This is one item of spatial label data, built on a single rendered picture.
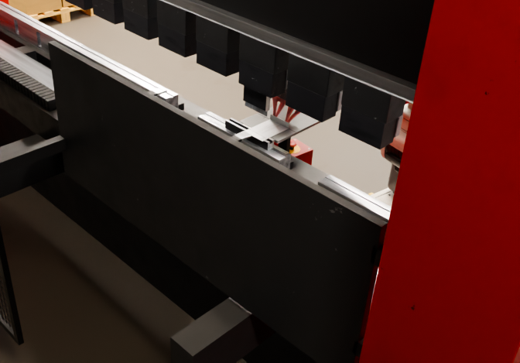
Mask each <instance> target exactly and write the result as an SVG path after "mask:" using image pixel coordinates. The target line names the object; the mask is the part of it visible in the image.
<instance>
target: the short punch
mask: <svg viewBox="0 0 520 363"><path fill-rule="evenodd" d="M270 100H271V98H269V97H267V96H265V95H263V94H260V93H258V92H257V91H254V90H252V89H251V88H249V87H246V86H244V97H243V101H245V106H246V107H248V108H250V109H252V110H254V111H256V112H258V113H260V114H262V115H264V116H266V117H267V116H268V111H269V109H270Z"/></svg>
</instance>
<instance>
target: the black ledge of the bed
mask: <svg viewBox="0 0 520 363"><path fill-rule="evenodd" d="M0 39H2V40H3V41H5V42H7V43H8V44H10V45H11V46H14V47H15V48H18V47H21V46H29V47H30V48H32V49H34V50H35V51H36V57H37V61H39V62H40V63H42V64H43V65H45V66H47V67H48V68H50V69H51V63H50V55H49V54H48V53H46V52H45V51H43V50H41V49H40V48H38V47H36V46H34V45H32V44H31V43H29V42H27V41H25V40H24V39H22V38H20V37H18V36H17V35H15V34H13V33H11V32H9V31H8V30H7V29H4V28H2V27H1V26H0ZM178 100H179V101H182V102H183V103H184V110H182V111H184V112H186V113H187V114H189V115H192V116H193V117H195V118H197V119H198V116H199V115H204V114H205V113H207V112H209V111H207V110H205V109H204V108H202V107H200V106H198V105H196V104H194V103H192V102H190V101H188V100H187V99H185V98H182V97H180V96H179V95H178ZM291 160H292V161H293V168H292V169H291V170H292V171H293V172H295V173H298V174H299V175H301V176H303V177H305V178H307V179H308V180H310V181H312V182H314V183H316V184H318V181H320V180H322V179H324V178H325V177H326V176H329V175H328V174H327V173H325V172H323V171H321V170H319V169H317V168H315V167H313V166H311V165H310V164H308V163H305V162H303V161H302V160H300V159H298V158H296V157H295V156H292V155H291Z"/></svg>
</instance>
